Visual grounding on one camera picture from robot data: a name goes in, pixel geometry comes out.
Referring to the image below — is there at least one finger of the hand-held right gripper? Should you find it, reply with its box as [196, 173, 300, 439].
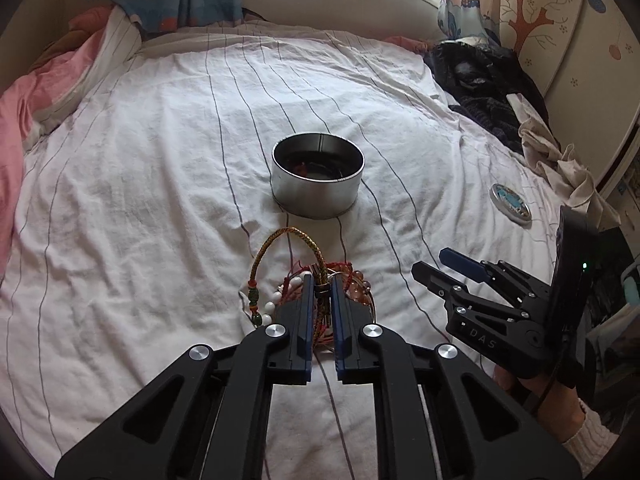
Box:
[439, 248, 556, 311]
[411, 261, 531, 321]

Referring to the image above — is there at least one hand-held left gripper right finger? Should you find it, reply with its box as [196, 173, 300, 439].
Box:
[330, 275, 583, 480]

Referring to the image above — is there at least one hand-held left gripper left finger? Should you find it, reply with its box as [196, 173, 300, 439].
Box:
[54, 271, 316, 480]

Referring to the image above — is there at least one white bead bracelet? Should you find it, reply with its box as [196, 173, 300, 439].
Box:
[259, 271, 313, 328]

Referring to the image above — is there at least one pink bead bracelet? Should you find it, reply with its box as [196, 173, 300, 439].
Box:
[342, 266, 376, 311]

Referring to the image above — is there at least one braided cord bracelet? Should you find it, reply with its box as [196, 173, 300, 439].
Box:
[247, 227, 331, 331]

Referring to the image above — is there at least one round metal tin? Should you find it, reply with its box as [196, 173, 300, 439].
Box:
[271, 132, 366, 219]

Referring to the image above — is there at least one dark red bead bracelet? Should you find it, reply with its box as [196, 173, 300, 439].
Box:
[285, 157, 346, 181]

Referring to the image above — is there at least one person's right forearm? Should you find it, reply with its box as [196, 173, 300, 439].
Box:
[545, 400, 621, 473]

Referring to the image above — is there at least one person's right hand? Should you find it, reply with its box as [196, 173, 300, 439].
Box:
[492, 364, 556, 416]

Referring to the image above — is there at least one round metal tin lid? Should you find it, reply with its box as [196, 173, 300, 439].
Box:
[490, 183, 532, 223]

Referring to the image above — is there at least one beige cloth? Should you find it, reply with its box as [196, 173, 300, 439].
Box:
[505, 92, 621, 226]

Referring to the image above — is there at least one black clothing pile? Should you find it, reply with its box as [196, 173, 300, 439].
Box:
[422, 40, 551, 156]

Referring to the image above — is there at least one white striped bed sheet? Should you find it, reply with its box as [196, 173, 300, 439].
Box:
[0, 20, 601, 480]

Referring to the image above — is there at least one pink cloth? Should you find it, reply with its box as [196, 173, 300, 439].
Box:
[385, 35, 431, 56]

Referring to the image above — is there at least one tree print wardrobe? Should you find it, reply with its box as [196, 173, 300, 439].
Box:
[495, 0, 640, 196]

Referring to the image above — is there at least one pink blanket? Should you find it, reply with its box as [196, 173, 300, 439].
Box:
[0, 5, 146, 271]

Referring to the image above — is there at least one brown blanket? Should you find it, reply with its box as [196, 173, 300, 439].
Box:
[27, 25, 96, 73]

